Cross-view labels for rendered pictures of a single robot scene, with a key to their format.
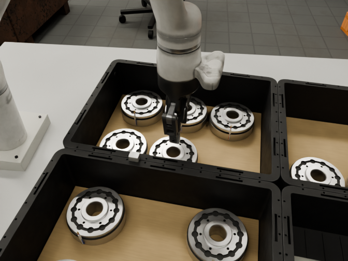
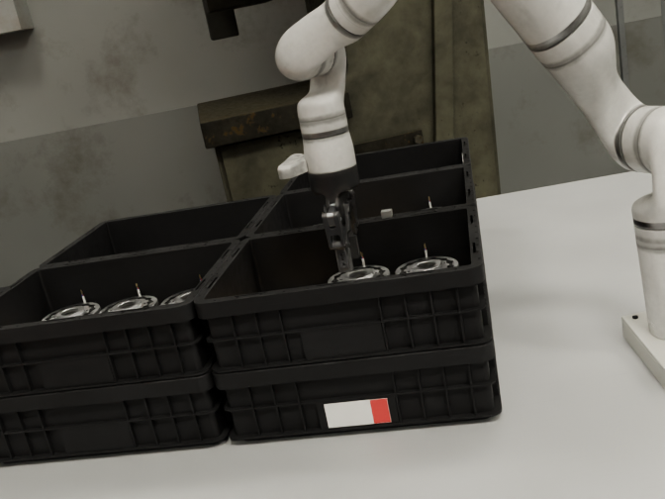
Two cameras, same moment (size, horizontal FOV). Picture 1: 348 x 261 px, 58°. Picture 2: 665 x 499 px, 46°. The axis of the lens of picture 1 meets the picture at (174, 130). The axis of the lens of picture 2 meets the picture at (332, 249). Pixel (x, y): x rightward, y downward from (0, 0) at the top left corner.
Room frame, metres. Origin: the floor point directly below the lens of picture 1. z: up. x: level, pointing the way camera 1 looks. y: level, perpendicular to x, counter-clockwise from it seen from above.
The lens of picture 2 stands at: (1.62, -0.04, 1.28)
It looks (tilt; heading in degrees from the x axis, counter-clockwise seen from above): 17 degrees down; 180
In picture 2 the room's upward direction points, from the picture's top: 11 degrees counter-clockwise
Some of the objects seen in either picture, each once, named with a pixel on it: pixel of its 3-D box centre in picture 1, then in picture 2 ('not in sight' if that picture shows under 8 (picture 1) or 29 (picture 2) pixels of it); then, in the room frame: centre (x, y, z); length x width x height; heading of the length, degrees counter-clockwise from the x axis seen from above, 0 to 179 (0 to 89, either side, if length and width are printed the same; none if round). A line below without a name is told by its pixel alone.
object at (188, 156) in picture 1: (173, 154); (358, 277); (0.42, 0.00, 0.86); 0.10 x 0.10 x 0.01
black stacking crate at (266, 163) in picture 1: (179, 129); (352, 288); (0.49, -0.01, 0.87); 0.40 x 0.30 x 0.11; 78
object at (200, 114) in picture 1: (185, 110); not in sight; (0.56, -0.03, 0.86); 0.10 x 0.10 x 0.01
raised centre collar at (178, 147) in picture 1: (173, 153); (358, 275); (0.42, 0.00, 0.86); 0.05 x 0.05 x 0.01
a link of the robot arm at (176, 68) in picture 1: (189, 55); (316, 149); (0.45, -0.03, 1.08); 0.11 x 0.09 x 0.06; 75
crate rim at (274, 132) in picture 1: (180, 112); (346, 257); (0.49, -0.01, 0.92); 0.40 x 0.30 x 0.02; 78
